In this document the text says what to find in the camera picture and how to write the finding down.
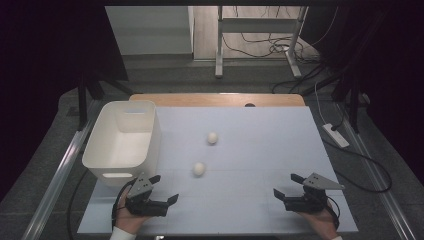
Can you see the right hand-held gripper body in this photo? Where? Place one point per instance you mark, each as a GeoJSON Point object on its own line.
{"type": "Point", "coordinates": [310, 200]}

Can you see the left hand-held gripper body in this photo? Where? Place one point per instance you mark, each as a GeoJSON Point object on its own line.
{"type": "Point", "coordinates": [146, 206]}

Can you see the white egg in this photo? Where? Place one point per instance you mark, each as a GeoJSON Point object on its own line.
{"type": "Point", "coordinates": [199, 169]}
{"type": "Point", "coordinates": [212, 138]}

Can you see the white plastic bin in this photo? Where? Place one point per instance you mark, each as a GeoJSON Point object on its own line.
{"type": "Point", "coordinates": [120, 146]}

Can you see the person's left hand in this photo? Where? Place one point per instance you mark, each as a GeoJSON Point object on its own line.
{"type": "Point", "coordinates": [128, 220]}

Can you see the person's right hand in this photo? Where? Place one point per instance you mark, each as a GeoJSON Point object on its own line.
{"type": "Point", "coordinates": [320, 221]}

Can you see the white foam board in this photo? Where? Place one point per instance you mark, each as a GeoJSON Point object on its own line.
{"type": "Point", "coordinates": [246, 160]}

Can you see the white power strip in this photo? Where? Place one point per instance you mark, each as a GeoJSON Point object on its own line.
{"type": "Point", "coordinates": [336, 135]}

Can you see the black table grommet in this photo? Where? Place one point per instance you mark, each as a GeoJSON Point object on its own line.
{"type": "Point", "coordinates": [250, 105]}

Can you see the black metal stand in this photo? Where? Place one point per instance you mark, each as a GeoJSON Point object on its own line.
{"type": "Point", "coordinates": [354, 106]}
{"type": "Point", "coordinates": [82, 106]}

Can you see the white cabinet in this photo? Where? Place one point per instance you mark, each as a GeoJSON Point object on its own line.
{"type": "Point", "coordinates": [150, 30]}

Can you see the metal floor rail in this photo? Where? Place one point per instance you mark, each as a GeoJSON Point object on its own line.
{"type": "Point", "coordinates": [376, 180]}
{"type": "Point", "coordinates": [56, 183]}

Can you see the white metal desk frame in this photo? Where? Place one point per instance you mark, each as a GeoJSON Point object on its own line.
{"type": "Point", "coordinates": [256, 25]}

